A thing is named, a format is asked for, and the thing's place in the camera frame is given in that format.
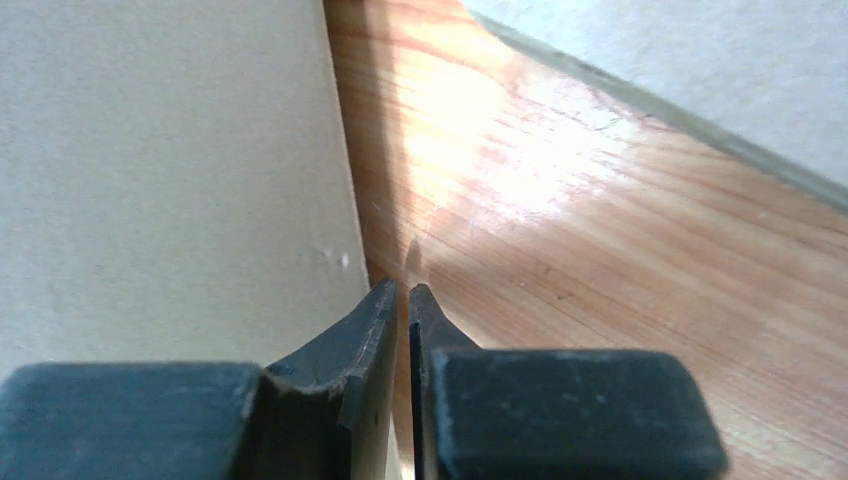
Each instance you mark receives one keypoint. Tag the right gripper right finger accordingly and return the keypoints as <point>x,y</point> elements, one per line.
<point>552,414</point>

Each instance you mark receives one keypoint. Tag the cardboard box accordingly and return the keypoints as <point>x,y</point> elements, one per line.
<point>175,182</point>

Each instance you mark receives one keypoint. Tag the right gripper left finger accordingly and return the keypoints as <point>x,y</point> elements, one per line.
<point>321,412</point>

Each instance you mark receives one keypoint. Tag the stack of flat cardboard sheets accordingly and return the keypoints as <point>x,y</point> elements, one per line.
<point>763,80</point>

